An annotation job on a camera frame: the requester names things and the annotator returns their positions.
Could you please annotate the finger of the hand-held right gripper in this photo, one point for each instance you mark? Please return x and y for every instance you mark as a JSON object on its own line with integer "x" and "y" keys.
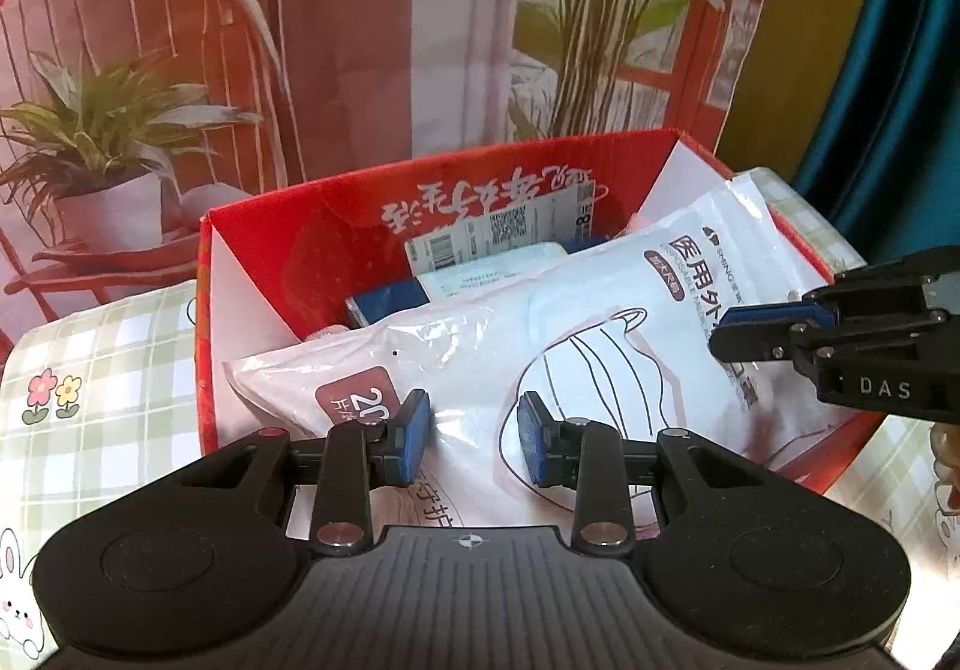
{"x": 787, "y": 315}
{"x": 757, "y": 344}

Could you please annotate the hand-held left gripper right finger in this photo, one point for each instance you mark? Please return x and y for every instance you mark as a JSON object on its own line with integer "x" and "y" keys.
{"x": 532, "y": 443}

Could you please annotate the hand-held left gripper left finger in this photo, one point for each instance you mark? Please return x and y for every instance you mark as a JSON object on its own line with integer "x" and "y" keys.
{"x": 417, "y": 430}

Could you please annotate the dark blue plastic packet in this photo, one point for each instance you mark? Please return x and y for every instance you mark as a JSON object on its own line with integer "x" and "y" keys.
{"x": 382, "y": 306}

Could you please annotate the white face mask packet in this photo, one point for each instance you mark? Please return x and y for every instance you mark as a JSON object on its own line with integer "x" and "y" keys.
{"x": 600, "y": 310}

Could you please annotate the red cardboard box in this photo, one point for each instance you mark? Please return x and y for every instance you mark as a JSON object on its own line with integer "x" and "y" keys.
{"x": 300, "y": 242}

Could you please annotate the person's right hand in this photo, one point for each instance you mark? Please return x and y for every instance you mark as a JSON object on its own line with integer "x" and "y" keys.
{"x": 949, "y": 467}

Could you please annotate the pale blue packet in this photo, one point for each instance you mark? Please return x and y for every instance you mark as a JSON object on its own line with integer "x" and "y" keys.
{"x": 487, "y": 272}

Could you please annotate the teal curtain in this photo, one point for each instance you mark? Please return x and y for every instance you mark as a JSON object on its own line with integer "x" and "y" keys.
{"x": 900, "y": 115}

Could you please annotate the green checked tablecloth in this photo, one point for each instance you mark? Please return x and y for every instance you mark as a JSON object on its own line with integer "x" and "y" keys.
{"x": 112, "y": 415}

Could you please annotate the printed wall cloth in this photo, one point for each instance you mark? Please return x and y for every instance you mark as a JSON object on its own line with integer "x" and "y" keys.
{"x": 375, "y": 40}

